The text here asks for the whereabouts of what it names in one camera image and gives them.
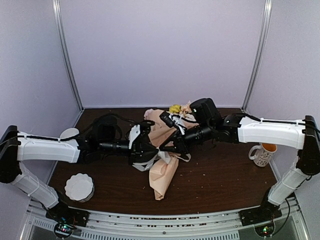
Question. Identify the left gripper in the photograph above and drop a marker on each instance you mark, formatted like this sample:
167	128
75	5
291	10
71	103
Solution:
140	148

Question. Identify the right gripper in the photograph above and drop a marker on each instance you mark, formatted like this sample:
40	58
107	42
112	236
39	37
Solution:
180	146

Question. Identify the white ribbon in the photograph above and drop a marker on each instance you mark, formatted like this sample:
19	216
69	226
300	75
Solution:
165	156

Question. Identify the yellow fake flower stem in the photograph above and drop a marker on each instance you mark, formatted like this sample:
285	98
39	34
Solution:
175	109

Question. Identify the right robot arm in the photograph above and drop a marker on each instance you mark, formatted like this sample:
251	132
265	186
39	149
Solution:
302	135

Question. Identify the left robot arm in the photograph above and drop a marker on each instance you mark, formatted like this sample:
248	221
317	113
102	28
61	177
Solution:
71	147

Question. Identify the peach fake flower stem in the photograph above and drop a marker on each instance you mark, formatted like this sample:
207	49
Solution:
185	109

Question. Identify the white scalloped dish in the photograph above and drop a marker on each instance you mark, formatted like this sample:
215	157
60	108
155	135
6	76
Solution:
80	187

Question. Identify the small white bowl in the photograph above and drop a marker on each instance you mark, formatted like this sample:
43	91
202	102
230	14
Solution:
70	132

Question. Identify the white patterned mug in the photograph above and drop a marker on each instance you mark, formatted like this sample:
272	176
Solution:
262	154

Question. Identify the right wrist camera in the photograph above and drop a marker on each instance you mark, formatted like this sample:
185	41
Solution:
173	121

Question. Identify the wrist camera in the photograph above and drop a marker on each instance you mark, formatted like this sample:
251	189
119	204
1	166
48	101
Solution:
135	131
173	121

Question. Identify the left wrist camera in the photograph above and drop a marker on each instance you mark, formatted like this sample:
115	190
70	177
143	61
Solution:
135	131

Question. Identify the front aluminium rail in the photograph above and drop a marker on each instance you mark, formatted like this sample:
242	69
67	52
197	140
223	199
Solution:
223	225

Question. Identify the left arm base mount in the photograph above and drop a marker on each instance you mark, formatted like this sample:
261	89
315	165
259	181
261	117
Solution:
67	219

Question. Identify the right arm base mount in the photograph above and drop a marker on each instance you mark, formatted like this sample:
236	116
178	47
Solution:
262	217

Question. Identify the aluminium corner frame post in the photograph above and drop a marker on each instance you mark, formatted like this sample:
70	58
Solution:
264	30

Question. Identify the left aluminium frame post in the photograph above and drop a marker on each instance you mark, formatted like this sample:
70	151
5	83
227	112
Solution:
56	4

